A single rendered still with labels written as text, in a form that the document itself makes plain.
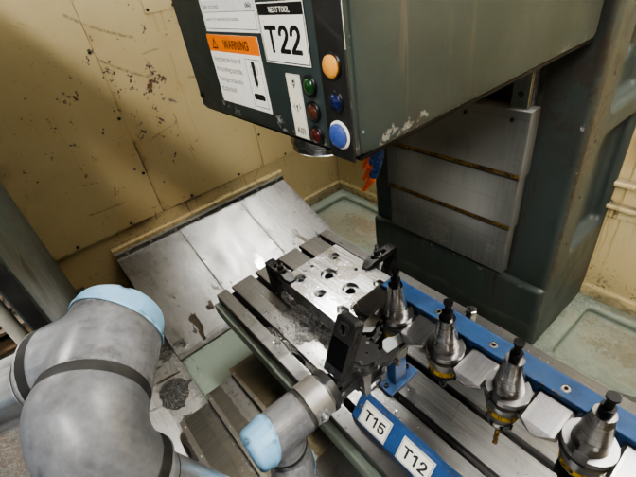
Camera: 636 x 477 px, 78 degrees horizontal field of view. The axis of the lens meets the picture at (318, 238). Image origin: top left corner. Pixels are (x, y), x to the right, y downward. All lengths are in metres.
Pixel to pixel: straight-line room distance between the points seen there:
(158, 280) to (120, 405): 1.36
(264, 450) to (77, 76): 1.39
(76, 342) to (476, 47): 0.61
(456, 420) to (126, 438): 0.74
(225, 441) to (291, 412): 0.61
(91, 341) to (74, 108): 1.29
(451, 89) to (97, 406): 0.56
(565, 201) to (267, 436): 0.91
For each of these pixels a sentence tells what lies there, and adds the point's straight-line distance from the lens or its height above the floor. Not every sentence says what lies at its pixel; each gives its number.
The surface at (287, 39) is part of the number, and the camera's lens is 0.53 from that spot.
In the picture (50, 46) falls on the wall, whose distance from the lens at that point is 1.67.
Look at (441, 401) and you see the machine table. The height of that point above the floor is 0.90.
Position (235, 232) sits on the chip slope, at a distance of 1.88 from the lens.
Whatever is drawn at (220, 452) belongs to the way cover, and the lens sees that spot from 1.26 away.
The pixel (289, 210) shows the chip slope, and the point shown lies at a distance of 1.97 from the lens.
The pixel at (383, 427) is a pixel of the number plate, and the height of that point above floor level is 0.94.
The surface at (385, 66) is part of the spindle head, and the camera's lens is 0.49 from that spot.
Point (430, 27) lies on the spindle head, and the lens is 0.54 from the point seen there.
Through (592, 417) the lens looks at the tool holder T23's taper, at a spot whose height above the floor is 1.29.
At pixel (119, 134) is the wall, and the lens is 1.74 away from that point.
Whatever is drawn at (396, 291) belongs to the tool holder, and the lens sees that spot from 0.70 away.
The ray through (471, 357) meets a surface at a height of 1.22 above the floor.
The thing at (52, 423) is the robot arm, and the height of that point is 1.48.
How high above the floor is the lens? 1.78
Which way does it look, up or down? 35 degrees down
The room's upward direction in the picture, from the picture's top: 10 degrees counter-clockwise
